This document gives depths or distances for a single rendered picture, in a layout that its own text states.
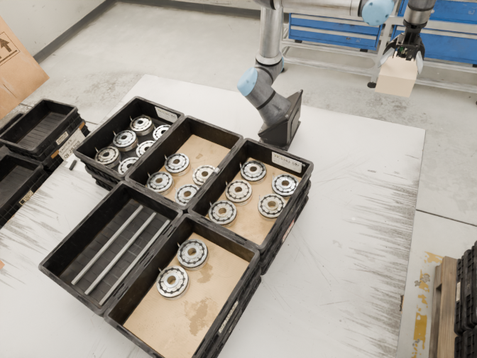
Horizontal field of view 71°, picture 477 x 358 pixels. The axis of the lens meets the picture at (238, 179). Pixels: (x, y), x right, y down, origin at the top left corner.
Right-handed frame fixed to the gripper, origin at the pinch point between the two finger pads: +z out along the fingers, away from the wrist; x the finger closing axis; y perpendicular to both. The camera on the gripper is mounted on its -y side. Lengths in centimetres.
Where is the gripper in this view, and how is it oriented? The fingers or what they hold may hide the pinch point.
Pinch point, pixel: (398, 69)
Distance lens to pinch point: 142.0
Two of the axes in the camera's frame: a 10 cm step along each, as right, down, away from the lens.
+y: -3.9, 7.5, -5.3
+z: 0.9, 6.0, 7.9
